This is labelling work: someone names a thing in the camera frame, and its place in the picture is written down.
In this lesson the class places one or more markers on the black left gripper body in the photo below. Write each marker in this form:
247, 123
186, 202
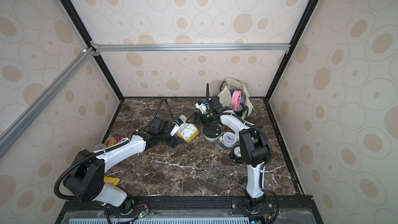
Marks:
165, 136

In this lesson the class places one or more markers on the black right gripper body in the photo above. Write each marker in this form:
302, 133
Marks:
213, 102

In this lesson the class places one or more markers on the yellow square alarm clock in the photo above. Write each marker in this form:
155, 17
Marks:
188, 131

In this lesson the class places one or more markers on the white clock black back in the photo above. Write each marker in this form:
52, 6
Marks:
212, 131

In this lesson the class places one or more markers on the pink twin-bell alarm clock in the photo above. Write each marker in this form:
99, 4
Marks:
236, 99

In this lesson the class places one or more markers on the cream canvas tote bag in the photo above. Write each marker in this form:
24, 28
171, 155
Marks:
227, 88

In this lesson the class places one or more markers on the small white round clock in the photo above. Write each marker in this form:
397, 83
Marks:
228, 139

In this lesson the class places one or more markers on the small black twin-bell clock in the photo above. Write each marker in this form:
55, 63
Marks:
235, 155

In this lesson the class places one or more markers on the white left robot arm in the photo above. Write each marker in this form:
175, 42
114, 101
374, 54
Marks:
84, 179

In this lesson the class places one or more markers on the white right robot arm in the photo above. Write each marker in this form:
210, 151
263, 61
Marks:
255, 151

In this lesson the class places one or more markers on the Fox's candy bag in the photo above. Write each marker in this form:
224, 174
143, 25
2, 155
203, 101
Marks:
111, 141

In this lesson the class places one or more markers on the clear plastic jar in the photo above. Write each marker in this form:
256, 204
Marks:
99, 147

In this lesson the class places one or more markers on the yellow snack packet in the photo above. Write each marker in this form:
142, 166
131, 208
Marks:
112, 181

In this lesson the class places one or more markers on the aluminium frame bar rear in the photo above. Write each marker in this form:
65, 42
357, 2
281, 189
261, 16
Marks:
191, 47

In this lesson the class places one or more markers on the aluminium frame bar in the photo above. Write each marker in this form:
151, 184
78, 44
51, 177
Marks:
17, 128
191, 47

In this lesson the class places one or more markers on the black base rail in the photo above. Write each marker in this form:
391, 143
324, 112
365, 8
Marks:
195, 210

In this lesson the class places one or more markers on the aluminium frame bar left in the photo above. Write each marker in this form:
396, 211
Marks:
17, 128

